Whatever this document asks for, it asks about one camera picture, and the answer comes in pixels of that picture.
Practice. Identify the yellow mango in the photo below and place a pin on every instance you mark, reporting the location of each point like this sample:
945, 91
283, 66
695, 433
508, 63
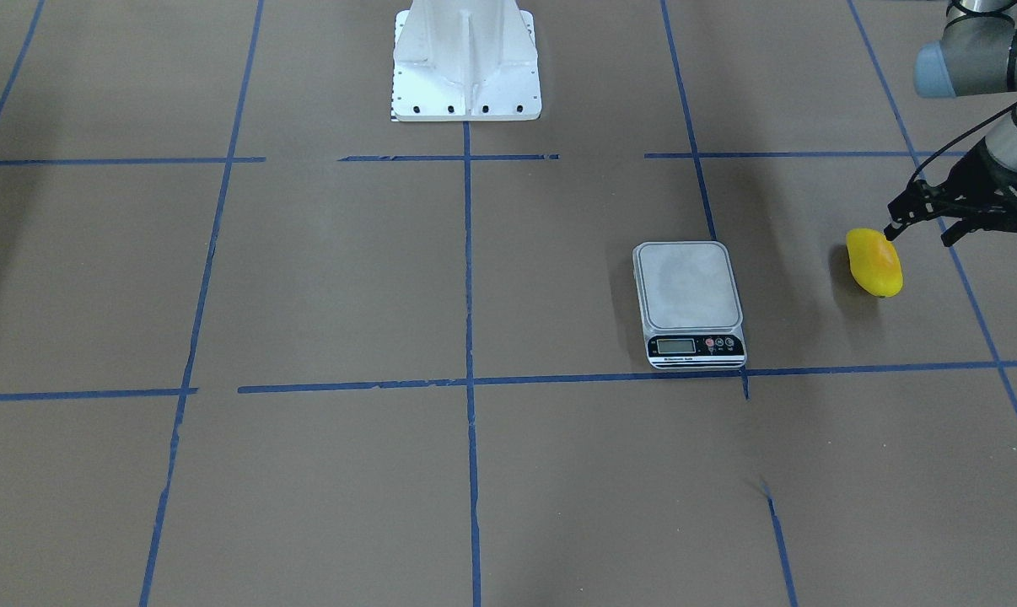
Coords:
874, 263

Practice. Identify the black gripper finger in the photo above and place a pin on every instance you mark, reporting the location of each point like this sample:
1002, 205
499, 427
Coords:
920, 202
965, 226

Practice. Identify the silver digital kitchen scale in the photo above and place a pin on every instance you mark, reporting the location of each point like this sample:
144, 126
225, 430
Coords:
689, 306

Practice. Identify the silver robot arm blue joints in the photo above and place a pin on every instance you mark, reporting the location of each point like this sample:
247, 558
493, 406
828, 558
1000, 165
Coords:
975, 55

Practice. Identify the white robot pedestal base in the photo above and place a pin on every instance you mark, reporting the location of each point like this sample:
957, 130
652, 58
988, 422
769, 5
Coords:
465, 61

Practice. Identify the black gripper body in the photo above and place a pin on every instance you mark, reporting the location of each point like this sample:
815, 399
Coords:
978, 175

